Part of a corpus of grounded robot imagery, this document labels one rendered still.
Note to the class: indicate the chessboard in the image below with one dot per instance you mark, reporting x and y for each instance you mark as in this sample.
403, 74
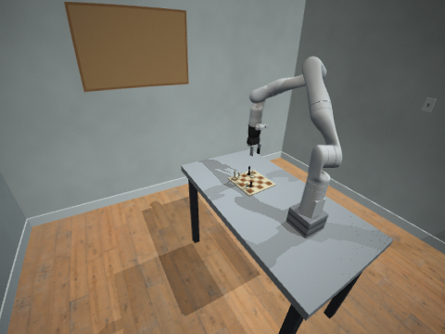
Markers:
259, 182

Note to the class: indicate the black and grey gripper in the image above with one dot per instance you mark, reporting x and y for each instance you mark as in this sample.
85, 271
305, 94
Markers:
254, 130

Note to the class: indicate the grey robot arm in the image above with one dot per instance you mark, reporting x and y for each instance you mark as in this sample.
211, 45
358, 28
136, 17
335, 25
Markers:
322, 156

